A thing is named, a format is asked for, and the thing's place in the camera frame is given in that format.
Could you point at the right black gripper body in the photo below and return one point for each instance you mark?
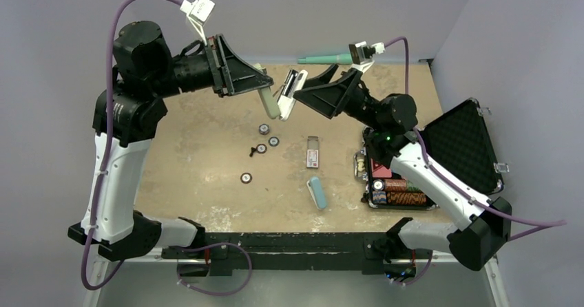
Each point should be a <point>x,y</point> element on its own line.
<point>348,97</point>

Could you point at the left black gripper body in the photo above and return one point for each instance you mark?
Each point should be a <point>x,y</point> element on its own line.
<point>221,76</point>

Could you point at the green stapler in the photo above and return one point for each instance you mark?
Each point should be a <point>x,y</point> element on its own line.
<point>269,103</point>

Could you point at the blue stapler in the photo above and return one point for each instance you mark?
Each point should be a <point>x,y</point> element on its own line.
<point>316,191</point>

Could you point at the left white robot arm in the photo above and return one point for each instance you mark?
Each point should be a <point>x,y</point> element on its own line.
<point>125,122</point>

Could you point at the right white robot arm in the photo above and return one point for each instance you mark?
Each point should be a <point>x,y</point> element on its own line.
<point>478,227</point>

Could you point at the mint green toy microphone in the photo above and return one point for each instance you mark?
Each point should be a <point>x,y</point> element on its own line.
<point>340,59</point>

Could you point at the blue green poker chip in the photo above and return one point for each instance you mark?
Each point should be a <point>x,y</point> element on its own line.
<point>273,141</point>

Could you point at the orange poker chip upper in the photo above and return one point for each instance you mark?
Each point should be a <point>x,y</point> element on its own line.
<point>261,148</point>

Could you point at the orange poker chip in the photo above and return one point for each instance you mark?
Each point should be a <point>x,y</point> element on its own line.
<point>261,148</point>
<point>246,178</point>

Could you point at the orange poker chip lower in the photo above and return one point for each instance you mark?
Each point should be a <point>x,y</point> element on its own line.
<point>246,178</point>

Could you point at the black poker chip case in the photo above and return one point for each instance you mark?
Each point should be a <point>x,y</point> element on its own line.
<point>458,140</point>

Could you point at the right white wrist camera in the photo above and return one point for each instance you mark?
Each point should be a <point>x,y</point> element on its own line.
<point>362,54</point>

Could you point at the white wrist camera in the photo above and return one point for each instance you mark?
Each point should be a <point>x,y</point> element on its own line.
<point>362,54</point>
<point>197,13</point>

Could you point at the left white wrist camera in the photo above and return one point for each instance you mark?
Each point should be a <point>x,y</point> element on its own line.
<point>197,13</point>

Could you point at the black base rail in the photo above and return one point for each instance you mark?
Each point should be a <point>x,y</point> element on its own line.
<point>370,253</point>

